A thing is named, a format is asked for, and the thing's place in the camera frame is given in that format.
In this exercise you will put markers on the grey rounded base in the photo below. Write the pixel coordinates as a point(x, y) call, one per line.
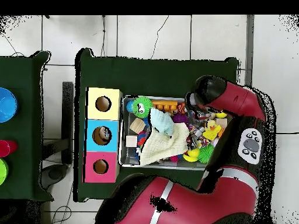
point(55, 175)

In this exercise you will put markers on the wooden box with three holes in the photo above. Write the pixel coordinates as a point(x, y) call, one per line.
point(112, 112)

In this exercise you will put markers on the blue bowl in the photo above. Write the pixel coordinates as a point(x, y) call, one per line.
point(7, 105)

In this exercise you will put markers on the red toy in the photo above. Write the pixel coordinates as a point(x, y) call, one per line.
point(7, 148)

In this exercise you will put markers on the yellow rubber duck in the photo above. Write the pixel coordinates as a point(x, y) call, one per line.
point(211, 131)

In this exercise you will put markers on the wavy wooden block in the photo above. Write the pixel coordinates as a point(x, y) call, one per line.
point(137, 125)

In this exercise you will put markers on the cream waffle cloth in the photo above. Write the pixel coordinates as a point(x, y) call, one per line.
point(163, 144)

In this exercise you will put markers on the small green puffer ball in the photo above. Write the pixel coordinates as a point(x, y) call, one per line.
point(205, 154)

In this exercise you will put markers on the crinkly clear plastic packet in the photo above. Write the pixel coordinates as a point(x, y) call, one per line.
point(106, 134)

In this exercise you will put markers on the light blue waffle cloth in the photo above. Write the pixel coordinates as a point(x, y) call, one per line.
point(162, 122)

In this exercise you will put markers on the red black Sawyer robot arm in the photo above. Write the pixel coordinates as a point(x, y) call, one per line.
point(233, 100)

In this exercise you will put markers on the shallow clear mesh bin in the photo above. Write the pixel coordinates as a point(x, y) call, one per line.
point(126, 158)

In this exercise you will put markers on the orange toy brick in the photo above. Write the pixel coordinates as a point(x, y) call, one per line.
point(164, 104)

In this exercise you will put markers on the dark green side table cloth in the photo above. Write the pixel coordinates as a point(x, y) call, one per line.
point(21, 130)

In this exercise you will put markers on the purple spiky ball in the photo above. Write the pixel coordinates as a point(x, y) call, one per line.
point(179, 117)

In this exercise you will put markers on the wooden cube block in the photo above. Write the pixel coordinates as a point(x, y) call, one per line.
point(132, 141)

